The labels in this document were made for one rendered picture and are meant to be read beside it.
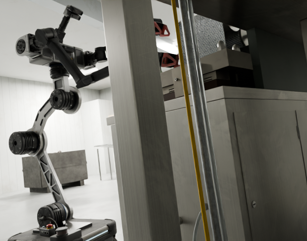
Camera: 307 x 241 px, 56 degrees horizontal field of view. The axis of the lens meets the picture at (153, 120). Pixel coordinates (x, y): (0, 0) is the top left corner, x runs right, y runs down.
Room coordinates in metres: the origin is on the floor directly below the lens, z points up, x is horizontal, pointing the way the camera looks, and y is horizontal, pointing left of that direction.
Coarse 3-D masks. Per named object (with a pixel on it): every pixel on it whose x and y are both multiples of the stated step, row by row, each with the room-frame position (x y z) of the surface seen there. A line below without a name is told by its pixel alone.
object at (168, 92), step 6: (216, 72) 0.99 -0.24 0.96; (222, 72) 1.02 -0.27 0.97; (204, 78) 1.03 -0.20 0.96; (210, 78) 1.01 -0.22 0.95; (216, 78) 0.99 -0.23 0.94; (222, 78) 1.01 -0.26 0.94; (228, 78) 1.04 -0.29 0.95; (198, 84) 1.05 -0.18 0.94; (204, 84) 1.03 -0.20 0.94; (210, 84) 1.01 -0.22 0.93; (216, 84) 0.99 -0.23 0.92; (222, 84) 1.01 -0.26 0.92; (228, 84) 1.04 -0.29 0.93; (168, 90) 1.16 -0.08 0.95; (168, 96) 1.16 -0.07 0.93; (174, 96) 1.14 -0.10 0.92
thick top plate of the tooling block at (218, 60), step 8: (208, 56) 0.99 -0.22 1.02; (216, 56) 0.97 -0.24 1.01; (224, 56) 0.95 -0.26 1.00; (232, 56) 0.96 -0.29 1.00; (240, 56) 0.99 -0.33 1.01; (248, 56) 1.03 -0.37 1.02; (184, 64) 1.07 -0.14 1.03; (208, 64) 0.99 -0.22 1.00; (216, 64) 0.97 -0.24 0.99; (224, 64) 0.95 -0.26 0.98; (232, 64) 0.95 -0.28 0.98; (240, 64) 0.99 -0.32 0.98; (248, 64) 1.03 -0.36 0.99; (168, 72) 1.14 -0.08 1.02; (208, 72) 1.00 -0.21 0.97; (240, 72) 1.07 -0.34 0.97; (168, 80) 1.14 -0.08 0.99
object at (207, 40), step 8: (208, 32) 1.21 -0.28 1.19; (216, 32) 1.18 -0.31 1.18; (200, 40) 1.25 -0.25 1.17; (208, 40) 1.22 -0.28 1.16; (216, 40) 1.19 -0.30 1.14; (224, 40) 1.16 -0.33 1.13; (184, 48) 1.32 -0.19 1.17; (200, 48) 1.25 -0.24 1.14; (208, 48) 1.22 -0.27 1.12; (216, 48) 1.19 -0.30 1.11; (184, 56) 1.32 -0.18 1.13; (200, 56) 1.26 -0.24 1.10
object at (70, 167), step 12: (60, 156) 6.46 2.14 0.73; (72, 156) 6.67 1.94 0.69; (84, 156) 6.89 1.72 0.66; (24, 168) 6.66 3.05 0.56; (36, 168) 6.23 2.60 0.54; (60, 168) 6.44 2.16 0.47; (72, 168) 6.65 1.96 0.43; (84, 168) 6.87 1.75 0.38; (24, 180) 6.70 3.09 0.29; (36, 180) 6.27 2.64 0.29; (60, 180) 6.42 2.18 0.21; (72, 180) 6.63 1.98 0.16; (36, 192) 6.57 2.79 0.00; (48, 192) 6.22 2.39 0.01
